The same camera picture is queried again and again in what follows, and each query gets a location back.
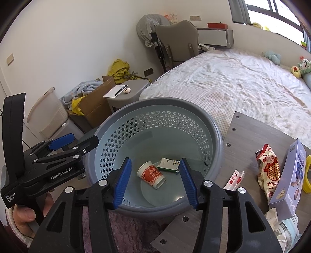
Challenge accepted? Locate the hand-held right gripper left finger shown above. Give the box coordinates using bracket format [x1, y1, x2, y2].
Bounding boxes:
[28, 158, 133, 253]

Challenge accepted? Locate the brown cardboard box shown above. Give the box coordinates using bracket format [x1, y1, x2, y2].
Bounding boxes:
[67, 76, 116, 128]

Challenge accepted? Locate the red and white paper cup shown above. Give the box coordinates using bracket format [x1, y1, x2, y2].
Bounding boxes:
[137, 161, 167, 189]

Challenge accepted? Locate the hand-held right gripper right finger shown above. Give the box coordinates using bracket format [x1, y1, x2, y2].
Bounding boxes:
[178, 158, 285, 253]

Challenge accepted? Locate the green and white plush doll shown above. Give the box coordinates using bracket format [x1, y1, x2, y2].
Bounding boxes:
[298, 57, 311, 76]

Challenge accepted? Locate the yellow bag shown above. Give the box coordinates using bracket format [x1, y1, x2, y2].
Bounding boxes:
[107, 58, 144, 81]

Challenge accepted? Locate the purple fluffy cloth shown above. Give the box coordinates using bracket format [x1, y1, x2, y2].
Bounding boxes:
[83, 209, 166, 253]

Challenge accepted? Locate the red and white snack packet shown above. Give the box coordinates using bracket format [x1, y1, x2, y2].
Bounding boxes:
[255, 143, 282, 202]

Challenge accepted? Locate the white notepad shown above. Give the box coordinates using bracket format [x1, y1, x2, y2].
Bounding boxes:
[103, 84, 128, 98]

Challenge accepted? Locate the person's left hand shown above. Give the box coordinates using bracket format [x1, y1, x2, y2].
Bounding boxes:
[10, 193, 55, 239]

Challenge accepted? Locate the grey desk chair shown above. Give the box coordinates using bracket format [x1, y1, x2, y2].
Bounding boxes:
[155, 20, 200, 72]

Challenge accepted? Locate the white and green carton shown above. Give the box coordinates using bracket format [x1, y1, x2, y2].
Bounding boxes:
[157, 158, 181, 175]

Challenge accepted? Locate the card with red hearts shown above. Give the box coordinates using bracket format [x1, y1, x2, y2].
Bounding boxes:
[224, 170, 245, 192]

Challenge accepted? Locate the grey and blue perforated basket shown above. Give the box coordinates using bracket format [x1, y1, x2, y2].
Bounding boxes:
[84, 97, 223, 219]

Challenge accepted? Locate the yellow plastic lid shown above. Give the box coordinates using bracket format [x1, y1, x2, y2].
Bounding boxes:
[302, 155, 311, 192]

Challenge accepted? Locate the blue plush toy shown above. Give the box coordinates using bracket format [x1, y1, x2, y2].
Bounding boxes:
[262, 50, 282, 65]

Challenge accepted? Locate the light blue fleece blanket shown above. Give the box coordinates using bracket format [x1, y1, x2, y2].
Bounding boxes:
[60, 80, 102, 111]

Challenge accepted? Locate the dark framed window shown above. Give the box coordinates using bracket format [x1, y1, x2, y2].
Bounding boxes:
[244, 0, 311, 45]

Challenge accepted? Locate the grey drawer cabinet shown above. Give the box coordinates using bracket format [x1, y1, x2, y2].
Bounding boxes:
[40, 117, 85, 146]

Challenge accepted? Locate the grey plastic stool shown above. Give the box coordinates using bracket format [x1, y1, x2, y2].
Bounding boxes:
[106, 79, 151, 115]

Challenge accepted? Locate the purple cardboard box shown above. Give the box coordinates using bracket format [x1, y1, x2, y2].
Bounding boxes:
[268, 139, 307, 219]

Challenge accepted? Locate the yellow cloth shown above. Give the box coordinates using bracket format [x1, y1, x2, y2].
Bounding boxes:
[71, 95, 88, 115]

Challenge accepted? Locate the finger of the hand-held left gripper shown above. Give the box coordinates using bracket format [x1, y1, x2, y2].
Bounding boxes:
[24, 133, 75, 158]
[31, 135, 100, 171]

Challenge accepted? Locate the translucent plastic storage bin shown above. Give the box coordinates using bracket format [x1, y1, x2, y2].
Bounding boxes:
[27, 87, 70, 140]

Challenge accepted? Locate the pile of clothes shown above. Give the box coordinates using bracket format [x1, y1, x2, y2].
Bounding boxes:
[198, 43, 215, 53]

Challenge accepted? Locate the light blue wipes packet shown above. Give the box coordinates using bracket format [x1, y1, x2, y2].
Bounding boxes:
[274, 214, 300, 251]

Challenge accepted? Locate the bed with pale checked sheet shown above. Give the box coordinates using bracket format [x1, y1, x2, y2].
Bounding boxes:
[139, 47, 311, 144]

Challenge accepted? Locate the grey curtain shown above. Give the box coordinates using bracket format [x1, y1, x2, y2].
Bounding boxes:
[228, 0, 247, 23]

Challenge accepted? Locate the white and grey desk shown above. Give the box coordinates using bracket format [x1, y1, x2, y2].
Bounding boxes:
[197, 27, 234, 48]

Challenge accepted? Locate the fan with grey cloth cover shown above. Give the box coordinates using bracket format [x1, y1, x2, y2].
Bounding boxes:
[136, 14, 170, 66]

